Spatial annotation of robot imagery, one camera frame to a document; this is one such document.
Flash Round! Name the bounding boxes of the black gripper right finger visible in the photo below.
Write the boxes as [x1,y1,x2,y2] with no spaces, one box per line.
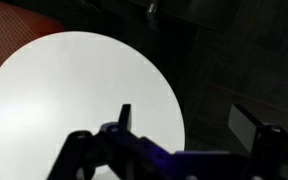
[227,103,288,180]

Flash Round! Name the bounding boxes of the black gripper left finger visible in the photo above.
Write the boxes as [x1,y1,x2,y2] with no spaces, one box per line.
[47,103,177,180]

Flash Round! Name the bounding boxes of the orange patterned corner sofa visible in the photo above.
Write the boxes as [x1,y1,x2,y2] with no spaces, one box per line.
[0,0,66,96]

